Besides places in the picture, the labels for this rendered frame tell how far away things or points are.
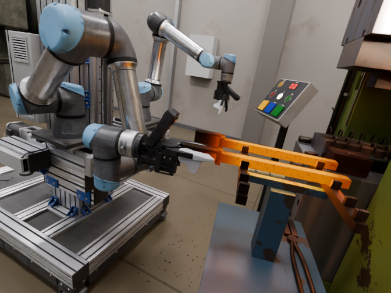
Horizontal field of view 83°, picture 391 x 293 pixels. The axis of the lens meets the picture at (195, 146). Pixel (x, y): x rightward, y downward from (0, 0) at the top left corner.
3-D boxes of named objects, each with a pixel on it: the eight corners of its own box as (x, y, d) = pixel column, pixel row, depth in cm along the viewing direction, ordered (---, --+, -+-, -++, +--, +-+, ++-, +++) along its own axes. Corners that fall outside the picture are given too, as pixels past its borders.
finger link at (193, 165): (211, 177, 57) (180, 166, 60) (215, 155, 55) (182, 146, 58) (207, 181, 54) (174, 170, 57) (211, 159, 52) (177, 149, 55)
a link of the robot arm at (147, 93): (127, 103, 138) (128, 81, 134) (138, 101, 151) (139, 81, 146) (144, 106, 136) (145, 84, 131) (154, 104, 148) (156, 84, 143)
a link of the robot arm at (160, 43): (137, 99, 149) (150, 9, 130) (147, 97, 163) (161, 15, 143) (152, 104, 147) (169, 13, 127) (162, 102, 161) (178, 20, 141)
